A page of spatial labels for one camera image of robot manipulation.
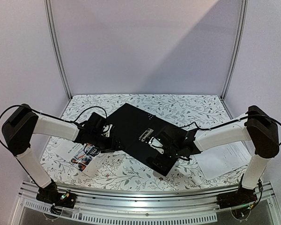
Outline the aluminium mounting rail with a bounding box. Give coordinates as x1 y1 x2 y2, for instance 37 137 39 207
20 181 262 209

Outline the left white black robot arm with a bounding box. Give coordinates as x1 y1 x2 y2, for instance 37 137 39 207
1 104 122 209

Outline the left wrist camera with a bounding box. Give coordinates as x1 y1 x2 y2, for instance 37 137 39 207
86 112 106 131

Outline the right aluminium frame post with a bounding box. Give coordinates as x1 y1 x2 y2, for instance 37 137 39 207
220 0 248 101

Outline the left aluminium frame post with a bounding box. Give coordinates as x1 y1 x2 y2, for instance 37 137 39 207
44 0 73 100

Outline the perforated white cable tray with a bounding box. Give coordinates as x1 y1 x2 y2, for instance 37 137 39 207
19 200 218 225

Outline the floral patterned tablecloth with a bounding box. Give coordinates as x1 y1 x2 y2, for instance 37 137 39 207
40 94 247 192

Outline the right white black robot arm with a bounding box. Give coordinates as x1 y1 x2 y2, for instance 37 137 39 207
149 105 280 210

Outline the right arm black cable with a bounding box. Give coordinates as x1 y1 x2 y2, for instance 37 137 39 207
177 112 281 146

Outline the aluminium frame post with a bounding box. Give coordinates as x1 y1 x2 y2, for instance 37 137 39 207
220 0 248 101
44 0 73 100

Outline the black clip folder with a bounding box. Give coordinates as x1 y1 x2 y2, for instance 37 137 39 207
107 103 178 176

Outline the white text paper sheet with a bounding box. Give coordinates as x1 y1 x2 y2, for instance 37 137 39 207
194 142 251 180

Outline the silver folder clip mechanism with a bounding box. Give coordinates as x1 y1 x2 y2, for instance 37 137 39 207
139 128 154 142

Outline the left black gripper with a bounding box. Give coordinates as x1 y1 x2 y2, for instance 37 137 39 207
89 131 126 154

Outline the colour printed brochure sheet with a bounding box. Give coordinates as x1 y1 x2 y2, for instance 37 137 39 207
54 139 109 177

